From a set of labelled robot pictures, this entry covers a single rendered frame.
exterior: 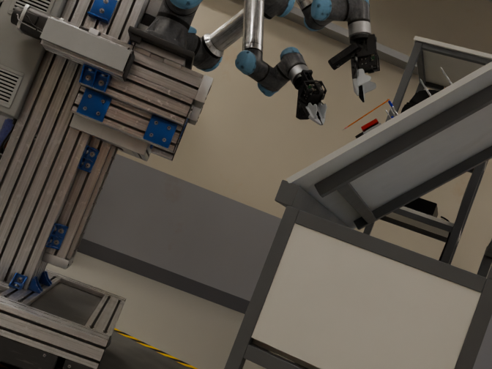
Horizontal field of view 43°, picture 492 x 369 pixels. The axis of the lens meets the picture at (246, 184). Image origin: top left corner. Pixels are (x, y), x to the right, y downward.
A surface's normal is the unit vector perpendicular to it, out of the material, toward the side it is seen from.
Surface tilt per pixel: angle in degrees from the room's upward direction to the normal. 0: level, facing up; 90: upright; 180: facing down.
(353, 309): 90
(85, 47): 90
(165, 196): 90
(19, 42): 90
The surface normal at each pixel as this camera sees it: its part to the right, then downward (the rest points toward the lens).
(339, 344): -0.30, -0.18
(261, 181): 0.12, -0.02
